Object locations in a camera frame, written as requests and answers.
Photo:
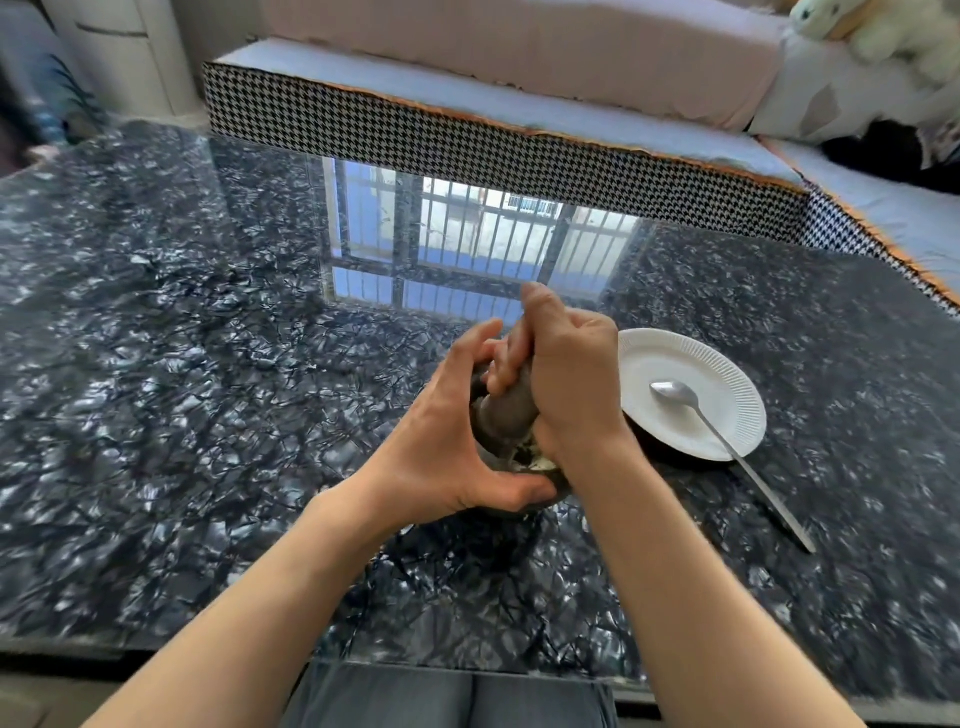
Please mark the pink sofa back cushion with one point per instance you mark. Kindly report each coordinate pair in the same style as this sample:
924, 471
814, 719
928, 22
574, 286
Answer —
540, 45

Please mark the pale crushed food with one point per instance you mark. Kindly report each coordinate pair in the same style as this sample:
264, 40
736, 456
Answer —
541, 463

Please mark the light grey pillow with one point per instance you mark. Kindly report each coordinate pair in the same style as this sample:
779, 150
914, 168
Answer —
832, 97

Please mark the white plush toy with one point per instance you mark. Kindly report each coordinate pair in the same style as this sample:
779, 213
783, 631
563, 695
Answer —
892, 30

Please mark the houndstooth covered sofa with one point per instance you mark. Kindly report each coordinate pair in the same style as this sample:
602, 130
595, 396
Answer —
487, 146

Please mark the white cabinet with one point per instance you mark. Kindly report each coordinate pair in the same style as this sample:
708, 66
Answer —
127, 52

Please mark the person's grey jeans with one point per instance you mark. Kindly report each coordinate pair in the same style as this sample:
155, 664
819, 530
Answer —
450, 697

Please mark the white paper plate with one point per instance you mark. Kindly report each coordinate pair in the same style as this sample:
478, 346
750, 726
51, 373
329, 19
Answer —
690, 375

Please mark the person's left thumb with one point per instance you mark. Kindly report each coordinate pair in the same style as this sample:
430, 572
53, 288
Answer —
517, 493

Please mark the person's left forearm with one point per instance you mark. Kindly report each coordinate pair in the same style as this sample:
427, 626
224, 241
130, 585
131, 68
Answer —
247, 630

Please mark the metal spoon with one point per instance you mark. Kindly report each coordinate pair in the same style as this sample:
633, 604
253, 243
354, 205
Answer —
739, 457

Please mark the person's right forearm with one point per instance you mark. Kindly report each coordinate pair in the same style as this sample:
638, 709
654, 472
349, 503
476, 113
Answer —
697, 600

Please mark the person's right hand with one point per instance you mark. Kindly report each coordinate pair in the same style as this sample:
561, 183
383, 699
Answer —
577, 375

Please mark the person's right thumb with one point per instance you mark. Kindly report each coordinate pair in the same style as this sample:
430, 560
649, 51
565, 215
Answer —
538, 304

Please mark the black bag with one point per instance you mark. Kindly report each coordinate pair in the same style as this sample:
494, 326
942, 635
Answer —
877, 154

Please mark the green plant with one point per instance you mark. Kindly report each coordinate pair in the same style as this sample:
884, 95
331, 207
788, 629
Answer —
75, 94

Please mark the grey stone pestle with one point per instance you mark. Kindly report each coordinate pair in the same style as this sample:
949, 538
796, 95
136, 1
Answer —
510, 420

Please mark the dark stone mortar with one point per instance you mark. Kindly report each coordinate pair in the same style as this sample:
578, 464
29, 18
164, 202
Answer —
559, 480

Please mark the person's left hand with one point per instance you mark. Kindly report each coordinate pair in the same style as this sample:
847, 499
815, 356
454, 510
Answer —
431, 457

